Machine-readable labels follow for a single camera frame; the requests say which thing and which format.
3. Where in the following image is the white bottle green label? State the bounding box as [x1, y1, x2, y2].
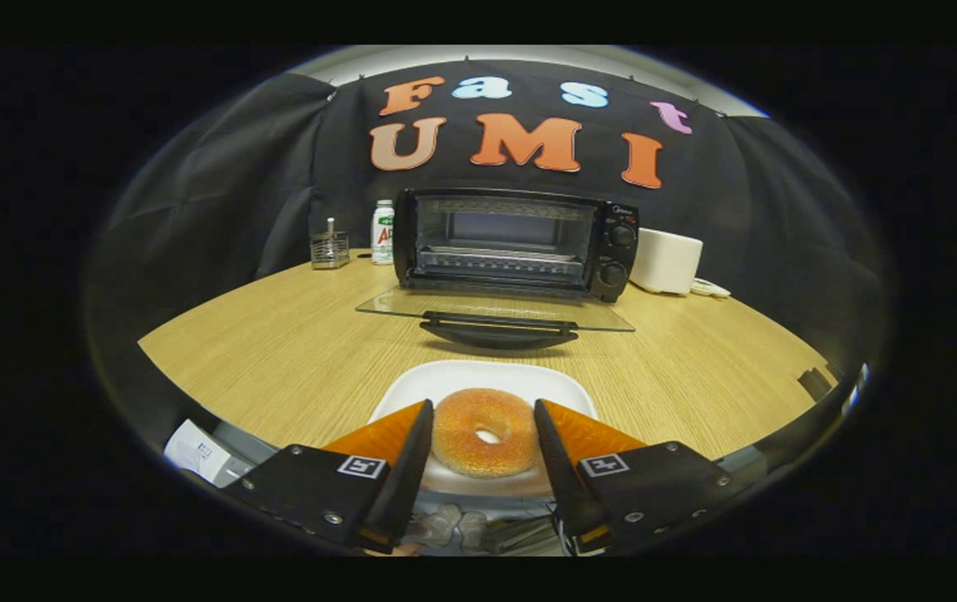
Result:
[371, 199, 395, 266]

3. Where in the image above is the white pop-up toaster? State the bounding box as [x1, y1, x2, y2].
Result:
[629, 227, 705, 295]

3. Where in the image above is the wire mesh holder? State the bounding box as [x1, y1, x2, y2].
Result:
[310, 217, 351, 270]

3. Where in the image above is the sugared donut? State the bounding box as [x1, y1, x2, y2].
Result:
[431, 387, 541, 479]

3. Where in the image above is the white plate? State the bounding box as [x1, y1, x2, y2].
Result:
[368, 360, 598, 498]

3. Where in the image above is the small black block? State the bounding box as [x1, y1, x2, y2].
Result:
[797, 366, 834, 402]

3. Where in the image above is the white printed paper sheet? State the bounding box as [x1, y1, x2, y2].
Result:
[163, 419, 253, 488]

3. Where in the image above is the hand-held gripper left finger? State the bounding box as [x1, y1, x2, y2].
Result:
[223, 399, 435, 555]

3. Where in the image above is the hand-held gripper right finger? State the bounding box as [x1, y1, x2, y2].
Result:
[532, 399, 738, 558]

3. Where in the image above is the black toaster oven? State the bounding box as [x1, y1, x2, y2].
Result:
[356, 187, 640, 350]

